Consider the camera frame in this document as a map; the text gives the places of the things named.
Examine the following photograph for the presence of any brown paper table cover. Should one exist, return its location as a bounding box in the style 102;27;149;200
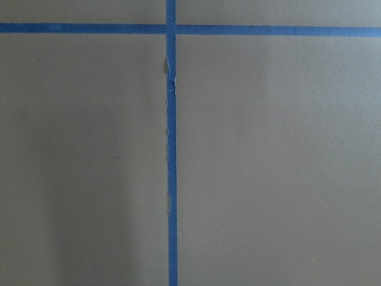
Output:
1;1;380;285

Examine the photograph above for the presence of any blue tape strip lengthwise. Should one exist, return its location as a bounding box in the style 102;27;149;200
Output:
165;0;178;286

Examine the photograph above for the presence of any blue tape strip crosswise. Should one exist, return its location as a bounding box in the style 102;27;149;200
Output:
1;23;380;38

